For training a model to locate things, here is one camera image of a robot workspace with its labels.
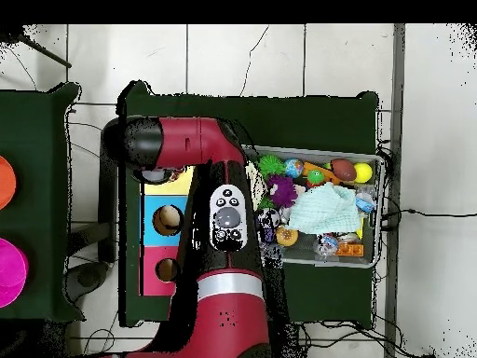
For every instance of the orange textured ball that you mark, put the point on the orange textured ball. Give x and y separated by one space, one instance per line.
287 236

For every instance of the mint green cloth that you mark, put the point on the mint green cloth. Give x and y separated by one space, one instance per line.
324 210

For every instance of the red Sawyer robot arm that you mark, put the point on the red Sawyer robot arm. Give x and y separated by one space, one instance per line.
194 142

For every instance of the black tripod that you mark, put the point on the black tripod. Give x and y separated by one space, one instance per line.
11 33

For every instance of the small globe print ball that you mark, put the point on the small globe print ball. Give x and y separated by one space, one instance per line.
294 167

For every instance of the small green ball with eyes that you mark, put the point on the small green ball with eyes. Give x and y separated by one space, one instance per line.
316 177

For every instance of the orange disc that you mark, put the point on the orange disc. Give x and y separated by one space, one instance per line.
4 183

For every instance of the purple spiky ball with eyes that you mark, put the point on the purple spiky ball with eyes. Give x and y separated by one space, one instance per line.
282 192

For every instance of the large green spiky ball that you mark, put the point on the large green spiky ball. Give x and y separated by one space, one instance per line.
270 165

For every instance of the clear mesh bin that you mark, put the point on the clear mesh bin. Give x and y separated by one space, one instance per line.
335 261

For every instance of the orange toy brick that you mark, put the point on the orange toy brick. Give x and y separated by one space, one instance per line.
350 250

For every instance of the brown toy football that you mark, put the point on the brown toy football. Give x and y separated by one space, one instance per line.
343 168

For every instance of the dark green side table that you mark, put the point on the dark green side table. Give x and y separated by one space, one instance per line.
41 149

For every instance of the small soccer ball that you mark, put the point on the small soccer ball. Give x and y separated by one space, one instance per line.
268 220

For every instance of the dark green table cloth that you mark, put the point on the dark green table cloth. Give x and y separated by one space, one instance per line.
298 119

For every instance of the pink disc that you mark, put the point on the pink disc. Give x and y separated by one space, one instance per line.
10 272

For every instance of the yellow ball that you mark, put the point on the yellow ball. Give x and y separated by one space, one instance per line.
363 172

